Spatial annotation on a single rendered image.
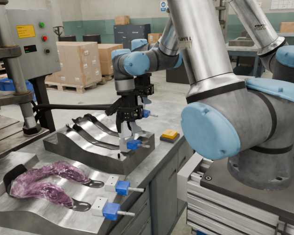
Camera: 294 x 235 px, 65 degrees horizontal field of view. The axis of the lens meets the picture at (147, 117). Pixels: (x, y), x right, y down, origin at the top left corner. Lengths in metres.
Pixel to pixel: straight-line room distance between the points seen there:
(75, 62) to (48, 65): 3.17
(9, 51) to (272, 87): 1.21
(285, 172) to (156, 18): 7.75
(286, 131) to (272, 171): 0.09
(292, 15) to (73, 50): 5.29
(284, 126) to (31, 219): 0.72
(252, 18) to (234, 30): 6.24
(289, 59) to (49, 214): 0.96
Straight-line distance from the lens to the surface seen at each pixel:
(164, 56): 0.81
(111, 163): 0.97
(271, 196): 0.59
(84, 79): 4.87
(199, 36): 0.46
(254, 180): 0.59
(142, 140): 1.09
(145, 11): 8.36
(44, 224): 0.82
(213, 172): 0.62
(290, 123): 0.55
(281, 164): 0.59
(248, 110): 0.45
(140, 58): 0.76
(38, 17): 1.68
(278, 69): 1.02
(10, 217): 0.89
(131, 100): 0.87
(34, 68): 1.64
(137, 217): 1.19
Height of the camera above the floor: 1.41
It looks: 24 degrees down
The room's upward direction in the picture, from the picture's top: 3 degrees counter-clockwise
